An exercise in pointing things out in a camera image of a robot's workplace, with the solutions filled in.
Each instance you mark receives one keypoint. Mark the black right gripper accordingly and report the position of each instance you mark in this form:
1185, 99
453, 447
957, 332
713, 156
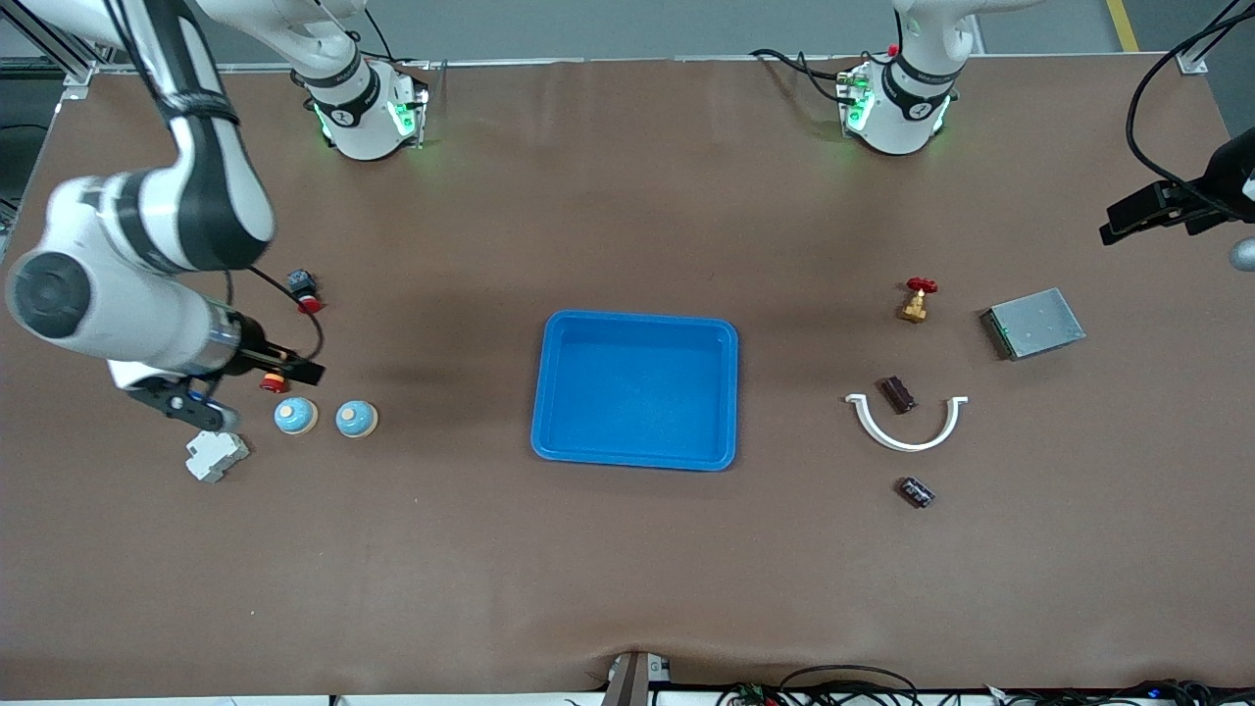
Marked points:
257, 349

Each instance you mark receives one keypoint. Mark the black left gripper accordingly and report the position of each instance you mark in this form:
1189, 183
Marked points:
1227, 182

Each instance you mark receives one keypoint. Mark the blue bell wooden knob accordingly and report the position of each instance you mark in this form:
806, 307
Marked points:
295, 416
357, 419

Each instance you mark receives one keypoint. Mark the small dark brown block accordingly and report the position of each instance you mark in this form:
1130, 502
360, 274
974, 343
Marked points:
897, 394

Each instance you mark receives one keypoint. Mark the dark cylindrical capacitor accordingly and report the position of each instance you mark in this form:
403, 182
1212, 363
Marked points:
916, 492

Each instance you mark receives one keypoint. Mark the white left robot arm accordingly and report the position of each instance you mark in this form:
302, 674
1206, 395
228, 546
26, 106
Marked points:
897, 108

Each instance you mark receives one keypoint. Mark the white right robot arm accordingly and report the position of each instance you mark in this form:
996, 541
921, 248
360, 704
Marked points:
118, 314

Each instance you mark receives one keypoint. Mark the orange emergency stop button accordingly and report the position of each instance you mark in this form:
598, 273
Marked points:
272, 384

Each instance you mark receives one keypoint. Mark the red push button black body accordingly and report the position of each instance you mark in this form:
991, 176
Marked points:
304, 292

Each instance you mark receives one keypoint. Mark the white circuit breaker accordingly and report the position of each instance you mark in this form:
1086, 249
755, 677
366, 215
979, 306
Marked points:
216, 459

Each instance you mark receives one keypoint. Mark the grey metal box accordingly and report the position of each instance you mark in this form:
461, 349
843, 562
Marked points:
1034, 324

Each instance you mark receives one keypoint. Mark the white curved plastic clamp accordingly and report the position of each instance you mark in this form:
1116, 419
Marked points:
907, 446

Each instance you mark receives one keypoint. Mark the blue plastic tray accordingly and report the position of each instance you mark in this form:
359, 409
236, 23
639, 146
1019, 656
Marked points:
637, 392

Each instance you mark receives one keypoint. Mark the aluminium frame post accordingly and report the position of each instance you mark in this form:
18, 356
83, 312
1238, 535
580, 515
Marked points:
78, 76
1191, 64

